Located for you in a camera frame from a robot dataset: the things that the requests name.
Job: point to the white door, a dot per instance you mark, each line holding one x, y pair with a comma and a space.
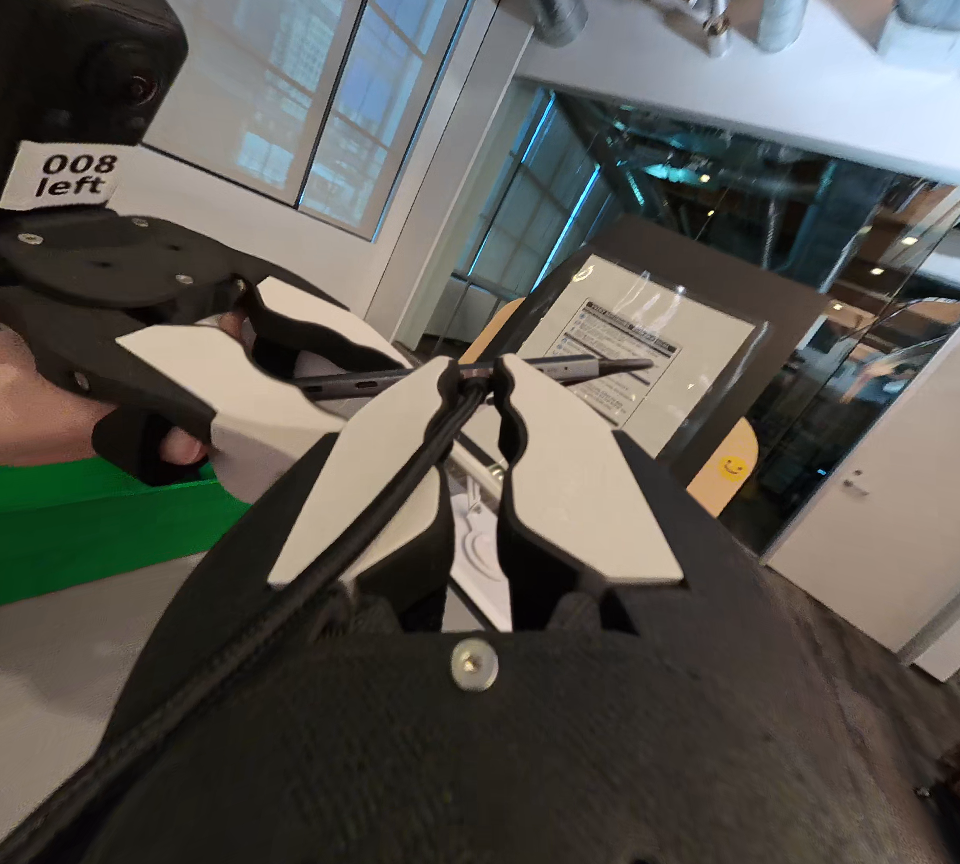
885, 541

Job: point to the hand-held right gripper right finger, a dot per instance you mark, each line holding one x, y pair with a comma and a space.
592, 504

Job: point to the person's left hand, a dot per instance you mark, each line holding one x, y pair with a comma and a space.
45, 406

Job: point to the grey usb hub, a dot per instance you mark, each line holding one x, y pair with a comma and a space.
390, 379

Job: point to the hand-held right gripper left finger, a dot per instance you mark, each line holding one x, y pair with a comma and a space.
352, 474

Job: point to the large framed window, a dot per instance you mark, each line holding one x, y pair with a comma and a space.
352, 91

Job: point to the yellow smiley sticker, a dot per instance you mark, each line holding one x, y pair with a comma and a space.
733, 468

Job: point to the green plastic bin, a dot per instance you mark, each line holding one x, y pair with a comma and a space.
90, 534

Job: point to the printed instruction sheet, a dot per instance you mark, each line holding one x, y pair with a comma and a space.
600, 406

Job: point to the wooden board with black panel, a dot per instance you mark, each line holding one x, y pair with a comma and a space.
787, 354

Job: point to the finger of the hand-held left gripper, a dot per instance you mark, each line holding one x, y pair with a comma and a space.
315, 305
195, 369

